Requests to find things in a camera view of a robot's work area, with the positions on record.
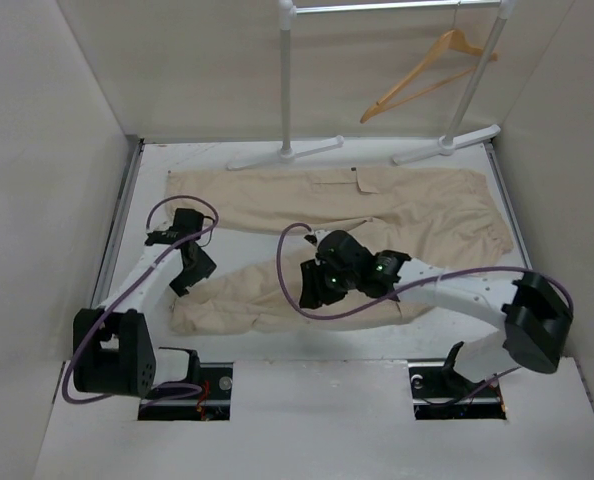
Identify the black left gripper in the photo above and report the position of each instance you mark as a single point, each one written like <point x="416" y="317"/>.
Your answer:
<point x="202" y="271"/>

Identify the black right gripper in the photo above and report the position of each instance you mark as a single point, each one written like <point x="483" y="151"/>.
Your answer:
<point x="314" y="295"/>

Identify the beige cargo trousers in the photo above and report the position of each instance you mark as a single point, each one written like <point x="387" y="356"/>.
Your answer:
<point x="445" y="217"/>

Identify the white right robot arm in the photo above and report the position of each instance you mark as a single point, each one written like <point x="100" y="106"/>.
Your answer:
<point x="531" y="319"/>

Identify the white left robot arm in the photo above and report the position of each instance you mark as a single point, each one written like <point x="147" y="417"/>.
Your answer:
<point x="113" y="353"/>

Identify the wooden clothes hanger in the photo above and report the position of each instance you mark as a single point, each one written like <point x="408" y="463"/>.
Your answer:
<point x="418" y="68"/>

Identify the white clothes rack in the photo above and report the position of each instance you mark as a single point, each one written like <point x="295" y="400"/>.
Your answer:
<point x="320" y="50"/>

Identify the left aluminium table rail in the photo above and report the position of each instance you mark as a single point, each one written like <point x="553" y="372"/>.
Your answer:
<point x="118" y="220"/>

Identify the aluminium table rail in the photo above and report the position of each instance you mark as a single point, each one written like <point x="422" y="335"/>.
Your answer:
<point x="503" y="190"/>
<point x="118" y="220"/>

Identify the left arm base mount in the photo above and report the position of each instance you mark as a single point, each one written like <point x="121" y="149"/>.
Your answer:
<point x="206" y="398"/>

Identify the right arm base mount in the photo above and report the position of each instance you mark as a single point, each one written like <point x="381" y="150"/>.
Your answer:
<point x="440" y="395"/>

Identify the right aluminium table rail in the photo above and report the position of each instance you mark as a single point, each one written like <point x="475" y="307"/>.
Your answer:
<point x="503" y="190"/>

